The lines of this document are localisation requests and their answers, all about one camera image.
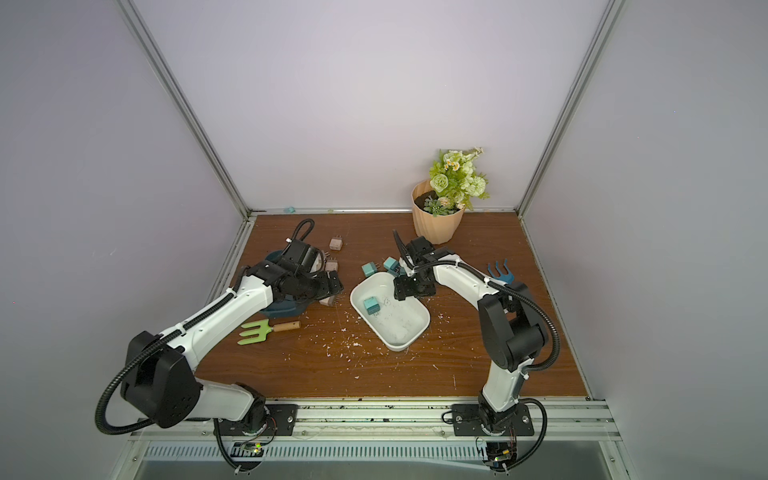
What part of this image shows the teal plug top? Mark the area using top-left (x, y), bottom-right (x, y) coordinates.
top-left (383, 257), bottom-right (401, 276)

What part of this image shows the white oval storage tray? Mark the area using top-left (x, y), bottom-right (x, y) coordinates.
top-left (350, 272), bottom-right (431, 352)

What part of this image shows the teal plug lone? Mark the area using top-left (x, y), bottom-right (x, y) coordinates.
top-left (363, 296), bottom-right (381, 315)

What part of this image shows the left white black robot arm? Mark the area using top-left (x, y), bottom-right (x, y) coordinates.
top-left (94, 218), bottom-right (343, 475)

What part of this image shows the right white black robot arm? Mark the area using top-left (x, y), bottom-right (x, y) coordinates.
top-left (393, 232), bottom-right (561, 474)

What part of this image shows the dark teal storage tray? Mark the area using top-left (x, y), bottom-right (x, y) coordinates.
top-left (261, 272), bottom-right (312, 319)

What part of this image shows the brown plug far single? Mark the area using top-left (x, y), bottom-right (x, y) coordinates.
top-left (329, 237), bottom-right (343, 251)

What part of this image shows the green artificial flower plant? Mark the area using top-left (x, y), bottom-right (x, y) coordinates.
top-left (422, 147), bottom-right (490, 216)

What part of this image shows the green garden fork wooden handle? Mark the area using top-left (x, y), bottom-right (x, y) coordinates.
top-left (237, 319), bottom-right (301, 346)

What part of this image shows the blue garden fork wooden handle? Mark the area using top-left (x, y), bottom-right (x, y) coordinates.
top-left (487, 259), bottom-right (515, 284)

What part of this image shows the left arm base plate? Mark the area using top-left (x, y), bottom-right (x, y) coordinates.
top-left (219, 402), bottom-right (299, 437)

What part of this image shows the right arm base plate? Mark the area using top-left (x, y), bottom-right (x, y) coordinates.
top-left (441, 403), bottom-right (534, 437)

